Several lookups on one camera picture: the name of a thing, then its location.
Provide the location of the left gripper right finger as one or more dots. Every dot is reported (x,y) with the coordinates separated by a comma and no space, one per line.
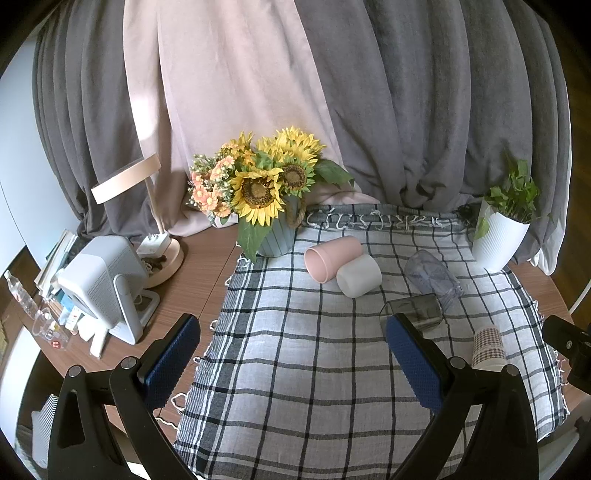
(503,444)

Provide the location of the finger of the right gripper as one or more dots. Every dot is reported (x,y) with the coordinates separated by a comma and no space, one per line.
(574,344)

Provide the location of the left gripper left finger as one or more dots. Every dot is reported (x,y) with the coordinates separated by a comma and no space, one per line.
(82,445)

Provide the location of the checkered paper cup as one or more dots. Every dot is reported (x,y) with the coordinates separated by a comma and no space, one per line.
(489,353)

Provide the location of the smoky square glass cup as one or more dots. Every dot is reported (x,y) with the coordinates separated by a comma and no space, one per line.
(424,312)

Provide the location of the clear bluish plastic cup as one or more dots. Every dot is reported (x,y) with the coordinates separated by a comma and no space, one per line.
(431,276)

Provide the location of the white cup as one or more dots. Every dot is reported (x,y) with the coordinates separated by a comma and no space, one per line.
(359,276)

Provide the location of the pink cup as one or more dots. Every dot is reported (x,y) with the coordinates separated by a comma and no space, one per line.
(324,260)

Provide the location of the white plant pot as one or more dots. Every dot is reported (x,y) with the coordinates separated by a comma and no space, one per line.
(496,239)

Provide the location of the green potted plant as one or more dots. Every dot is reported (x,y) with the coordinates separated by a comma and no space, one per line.
(516,197)

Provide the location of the clear plastic bottle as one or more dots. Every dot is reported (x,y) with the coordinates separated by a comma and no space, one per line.
(21,295)

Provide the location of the white projector on stand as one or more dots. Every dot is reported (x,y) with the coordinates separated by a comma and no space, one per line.
(107,281)

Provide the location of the stack of books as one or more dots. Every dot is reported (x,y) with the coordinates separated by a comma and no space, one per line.
(61,254)

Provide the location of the wooden desk lamp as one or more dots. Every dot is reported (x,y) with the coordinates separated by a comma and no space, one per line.
(131,188)

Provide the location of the black white plaid tablecloth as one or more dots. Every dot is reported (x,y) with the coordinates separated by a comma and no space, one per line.
(298,381)

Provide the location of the ribbed blue-grey vase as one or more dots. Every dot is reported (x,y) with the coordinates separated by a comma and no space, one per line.
(280,240)

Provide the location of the sunflower bouquet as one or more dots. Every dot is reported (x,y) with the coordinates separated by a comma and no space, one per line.
(251,180)

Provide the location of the white chair frame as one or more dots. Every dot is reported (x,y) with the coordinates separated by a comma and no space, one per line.
(580,298)

